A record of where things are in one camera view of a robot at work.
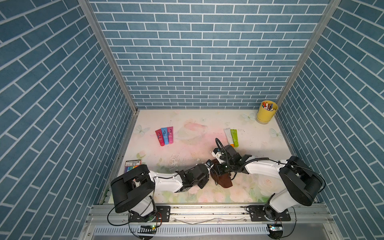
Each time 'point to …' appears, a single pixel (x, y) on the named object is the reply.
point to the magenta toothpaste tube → (170, 131)
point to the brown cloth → (223, 180)
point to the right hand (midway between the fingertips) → (212, 172)
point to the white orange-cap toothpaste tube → (229, 135)
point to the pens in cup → (268, 106)
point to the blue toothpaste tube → (164, 131)
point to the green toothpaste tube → (235, 137)
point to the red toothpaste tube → (159, 135)
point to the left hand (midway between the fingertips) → (209, 177)
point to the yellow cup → (266, 111)
